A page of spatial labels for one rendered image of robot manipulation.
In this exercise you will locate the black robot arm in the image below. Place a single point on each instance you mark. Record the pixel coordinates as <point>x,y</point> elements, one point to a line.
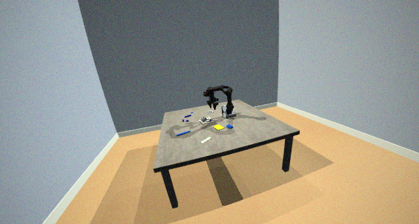
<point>210,93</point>

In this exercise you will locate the yellow flat square plate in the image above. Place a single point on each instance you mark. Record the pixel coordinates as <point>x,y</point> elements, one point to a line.
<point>218,127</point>

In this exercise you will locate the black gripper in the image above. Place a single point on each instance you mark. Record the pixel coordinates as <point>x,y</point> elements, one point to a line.
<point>212,101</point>

